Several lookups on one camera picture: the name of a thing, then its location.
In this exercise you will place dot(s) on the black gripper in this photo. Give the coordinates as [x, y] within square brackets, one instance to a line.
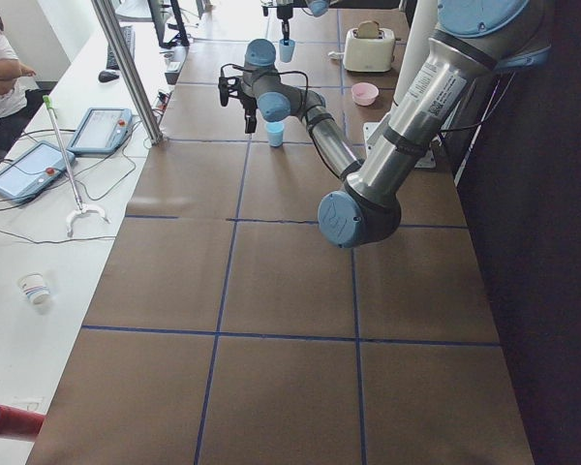
[247, 103]
[284, 15]

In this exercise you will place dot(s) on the light blue cup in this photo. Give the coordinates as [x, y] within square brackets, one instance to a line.
[275, 133]
[286, 50]

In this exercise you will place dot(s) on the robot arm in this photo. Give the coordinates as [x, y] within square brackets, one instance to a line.
[471, 39]
[315, 7]

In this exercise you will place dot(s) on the cream toaster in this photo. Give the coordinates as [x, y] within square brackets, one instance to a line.
[374, 55]

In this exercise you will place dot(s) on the toast slice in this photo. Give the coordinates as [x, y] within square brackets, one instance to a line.
[368, 29]

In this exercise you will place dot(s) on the pink bowl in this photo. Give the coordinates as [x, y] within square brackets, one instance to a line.
[364, 93]

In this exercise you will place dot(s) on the black monitor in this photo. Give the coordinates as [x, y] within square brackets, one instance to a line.
[168, 23]

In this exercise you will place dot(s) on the far teach pendant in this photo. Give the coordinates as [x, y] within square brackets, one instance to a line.
[101, 131]

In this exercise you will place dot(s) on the teach pendant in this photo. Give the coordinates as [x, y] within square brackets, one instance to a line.
[32, 172]
[101, 131]

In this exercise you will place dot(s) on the black computer mouse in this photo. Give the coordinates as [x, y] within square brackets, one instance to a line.
[107, 76]

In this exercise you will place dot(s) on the white grabber stick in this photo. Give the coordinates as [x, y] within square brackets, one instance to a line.
[82, 208]

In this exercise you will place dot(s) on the near teach pendant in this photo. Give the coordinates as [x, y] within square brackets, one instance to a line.
[32, 172]

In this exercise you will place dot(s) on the seated person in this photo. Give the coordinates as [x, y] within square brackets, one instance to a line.
[18, 103]

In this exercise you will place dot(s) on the paper cup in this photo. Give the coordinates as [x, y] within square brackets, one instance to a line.
[34, 287]

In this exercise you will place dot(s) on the red tube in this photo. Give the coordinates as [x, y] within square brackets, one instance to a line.
[18, 424]

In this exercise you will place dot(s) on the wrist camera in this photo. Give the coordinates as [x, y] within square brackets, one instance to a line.
[228, 88]

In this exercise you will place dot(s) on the aluminium frame post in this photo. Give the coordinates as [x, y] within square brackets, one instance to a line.
[110, 25]

